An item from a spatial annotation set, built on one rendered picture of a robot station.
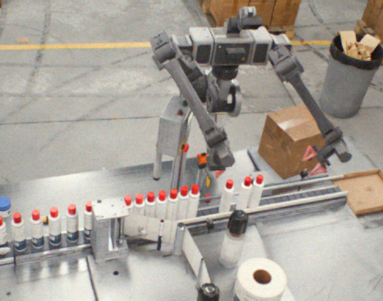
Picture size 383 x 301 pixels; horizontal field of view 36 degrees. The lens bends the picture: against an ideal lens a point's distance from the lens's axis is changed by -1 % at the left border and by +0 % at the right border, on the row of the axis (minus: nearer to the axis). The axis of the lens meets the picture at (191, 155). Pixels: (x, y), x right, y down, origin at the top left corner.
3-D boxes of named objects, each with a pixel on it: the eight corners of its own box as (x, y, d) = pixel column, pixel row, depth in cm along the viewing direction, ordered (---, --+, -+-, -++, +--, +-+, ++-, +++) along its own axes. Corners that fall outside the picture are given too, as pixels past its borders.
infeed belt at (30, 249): (14, 262, 252) (13, 255, 249) (12, 247, 257) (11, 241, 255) (344, 202, 304) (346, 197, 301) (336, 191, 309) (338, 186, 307)
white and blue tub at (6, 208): (5, 219, 270) (3, 209, 266) (-7, 213, 272) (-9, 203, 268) (15, 211, 275) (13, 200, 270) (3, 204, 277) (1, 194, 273)
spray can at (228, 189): (220, 216, 280) (227, 186, 267) (217, 208, 284) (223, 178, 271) (230, 215, 282) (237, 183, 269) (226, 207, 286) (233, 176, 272)
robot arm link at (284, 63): (282, 36, 243) (262, 50, 246) (300, 63, 240) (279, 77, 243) (297, 59, 286) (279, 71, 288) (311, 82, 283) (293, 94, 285)
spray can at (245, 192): (238, 213, 283) (245, 183, 270) (234, 206, 287) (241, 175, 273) (247, 212, 285) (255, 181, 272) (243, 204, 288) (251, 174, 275)
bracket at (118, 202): (96, 221, 235) (96, 219, 235) (90, 202, 243) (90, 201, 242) (129, 215, 239) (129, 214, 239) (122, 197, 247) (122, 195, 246)
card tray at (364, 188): (355, 215, 299) (358, 210, 296) (330, 181, 317) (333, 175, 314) (403, 206, 308) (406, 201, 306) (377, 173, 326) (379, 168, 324)
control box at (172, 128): (155, 152, 248) (159, 117, 236) (168, 129, 261) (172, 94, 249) (178, 158, 247) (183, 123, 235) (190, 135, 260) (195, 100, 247)
